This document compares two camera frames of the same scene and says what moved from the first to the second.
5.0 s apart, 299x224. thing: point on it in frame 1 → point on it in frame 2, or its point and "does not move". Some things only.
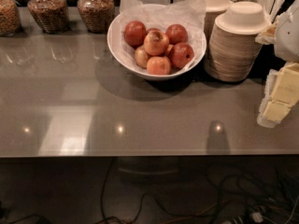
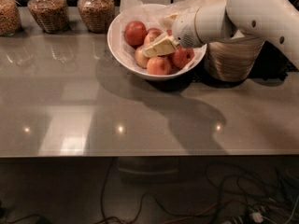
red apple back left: (135, 33) does not move
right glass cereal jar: (96, 8) does not move
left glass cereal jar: (10, 22) does not move
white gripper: (288, 37) → (184, 28)
